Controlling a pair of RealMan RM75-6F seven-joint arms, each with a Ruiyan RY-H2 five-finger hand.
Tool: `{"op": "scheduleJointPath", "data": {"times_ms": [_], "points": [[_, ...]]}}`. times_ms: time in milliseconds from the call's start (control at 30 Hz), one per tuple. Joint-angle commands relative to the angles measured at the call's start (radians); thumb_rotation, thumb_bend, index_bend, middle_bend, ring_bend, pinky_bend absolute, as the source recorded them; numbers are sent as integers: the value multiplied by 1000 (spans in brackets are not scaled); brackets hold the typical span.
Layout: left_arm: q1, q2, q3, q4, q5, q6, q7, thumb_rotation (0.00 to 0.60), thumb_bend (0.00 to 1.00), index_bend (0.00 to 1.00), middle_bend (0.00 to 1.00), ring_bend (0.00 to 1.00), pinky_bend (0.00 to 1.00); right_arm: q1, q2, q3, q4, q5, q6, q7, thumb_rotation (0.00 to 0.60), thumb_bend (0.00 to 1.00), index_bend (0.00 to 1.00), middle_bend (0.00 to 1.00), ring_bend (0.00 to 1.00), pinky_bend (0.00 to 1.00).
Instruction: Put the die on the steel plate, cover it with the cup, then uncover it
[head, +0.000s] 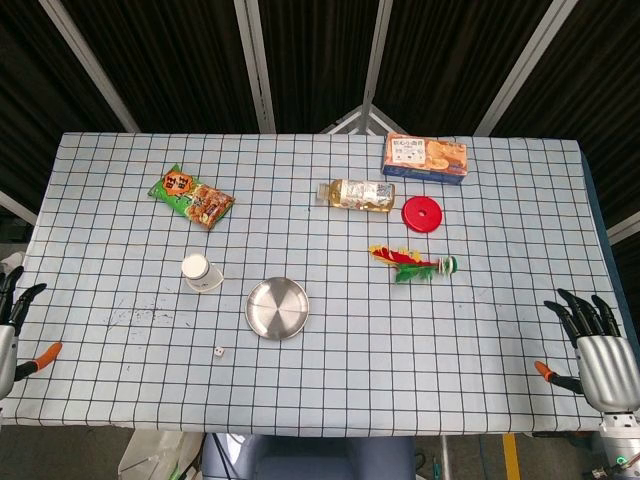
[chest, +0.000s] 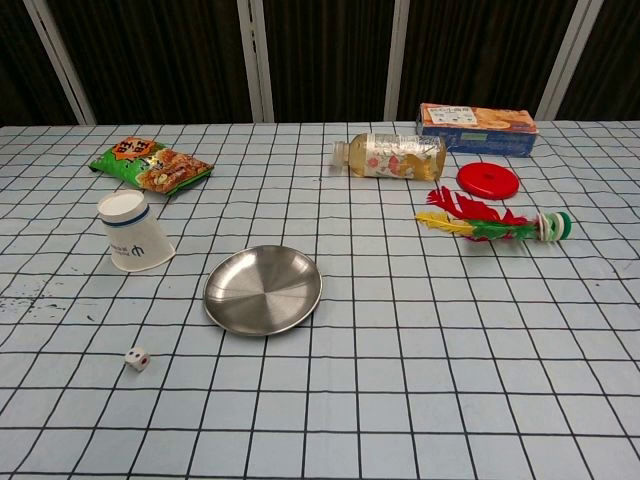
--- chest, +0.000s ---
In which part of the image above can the white round object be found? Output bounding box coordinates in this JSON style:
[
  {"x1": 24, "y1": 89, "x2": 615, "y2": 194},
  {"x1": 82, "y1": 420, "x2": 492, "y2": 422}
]
[{"x1": 96, "y1": 188, "x2": 177, "y2": 273}]

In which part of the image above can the tea bottle with floral label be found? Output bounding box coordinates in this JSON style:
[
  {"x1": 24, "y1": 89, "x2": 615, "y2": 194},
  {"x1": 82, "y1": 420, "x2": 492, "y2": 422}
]
[{"x1": 328, "y1": 132, "x2": 447, "y2": 180}]

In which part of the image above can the blue checked tablecloth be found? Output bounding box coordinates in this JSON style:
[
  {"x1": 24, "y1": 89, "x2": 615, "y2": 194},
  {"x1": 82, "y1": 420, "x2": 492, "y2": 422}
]
[{"x1": 0, "y1": 119, "x2": 640, "y2": 480}]

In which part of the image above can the white frame post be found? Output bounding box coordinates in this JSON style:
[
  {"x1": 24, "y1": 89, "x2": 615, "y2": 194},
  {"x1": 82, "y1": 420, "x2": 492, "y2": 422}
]
[
  {"x1": 236, "y1": 0, "x2": 275, "y2": 123},
  {"x1": 22, "y1": 0, "x2": 97, "y2": 126},
  {"x1": 536, "y1": 0, "x2": 604, "y2": 122},
  {"x1": 384, "y1": 0, "x2": 412, "y2": 122}
]

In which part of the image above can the white die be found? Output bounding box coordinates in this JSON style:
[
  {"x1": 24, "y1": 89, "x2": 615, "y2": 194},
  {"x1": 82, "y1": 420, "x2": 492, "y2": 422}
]
[{"x1": 124, "y1": 345, "x2": 152, "y2": 374}]

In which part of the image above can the silver metal plate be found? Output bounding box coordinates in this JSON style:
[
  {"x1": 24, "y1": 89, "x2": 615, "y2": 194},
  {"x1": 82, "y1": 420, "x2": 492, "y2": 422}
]
[{"x1": 202, "y1": 244, "x2": 324, "y2": 338}]

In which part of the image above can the green snack bag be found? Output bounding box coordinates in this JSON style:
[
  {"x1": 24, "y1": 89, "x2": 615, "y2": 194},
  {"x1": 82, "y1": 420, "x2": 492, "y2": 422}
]
[{"x1": 88, "y1": 135, "x2": 215, "y2": 197}]

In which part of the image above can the red round plastic disc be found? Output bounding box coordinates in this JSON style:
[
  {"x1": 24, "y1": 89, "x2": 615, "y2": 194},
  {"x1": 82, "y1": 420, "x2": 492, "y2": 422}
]
[{"x1": 456, "y1": 161, "x2": 520, "y2": 200}]

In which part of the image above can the orange and blue biscuit box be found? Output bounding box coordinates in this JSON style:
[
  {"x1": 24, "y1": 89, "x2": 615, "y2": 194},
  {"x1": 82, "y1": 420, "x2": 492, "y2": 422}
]
[{"x1": 415, "y1": 102, "x2": 541, "y2": 158}]

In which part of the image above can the colourful feather shuttlecock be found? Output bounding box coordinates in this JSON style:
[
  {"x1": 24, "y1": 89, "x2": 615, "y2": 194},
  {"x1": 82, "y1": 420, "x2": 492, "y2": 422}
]
[{"x1": 414, "y1": 185, "x2": 574, "y2": 244}]

